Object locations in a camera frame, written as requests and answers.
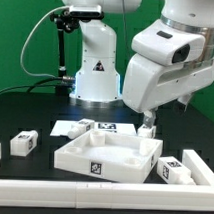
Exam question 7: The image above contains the white square table top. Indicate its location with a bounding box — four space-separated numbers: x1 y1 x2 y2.
54 129 163 183

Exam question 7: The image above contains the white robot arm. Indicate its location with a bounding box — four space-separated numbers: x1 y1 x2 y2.
62 0 214 126

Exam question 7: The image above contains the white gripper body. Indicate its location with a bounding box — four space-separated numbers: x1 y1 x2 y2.
121 39 214 117

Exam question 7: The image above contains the black camera on stand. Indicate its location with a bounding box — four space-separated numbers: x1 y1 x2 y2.
69 5 104 20

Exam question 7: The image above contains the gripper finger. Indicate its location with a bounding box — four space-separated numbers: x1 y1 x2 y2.
143 109 157 129
173 94 194 115

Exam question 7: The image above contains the white paper marker sheet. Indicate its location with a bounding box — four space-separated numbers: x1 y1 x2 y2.
50 120 136 137

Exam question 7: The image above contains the black camera stand pole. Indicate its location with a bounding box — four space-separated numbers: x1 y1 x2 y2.
50 9 79 96

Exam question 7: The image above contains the white front rail fence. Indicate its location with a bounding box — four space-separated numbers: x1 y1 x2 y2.
0 142 214 214

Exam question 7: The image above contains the grey camera cable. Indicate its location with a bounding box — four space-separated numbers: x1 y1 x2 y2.
19 4 72 80

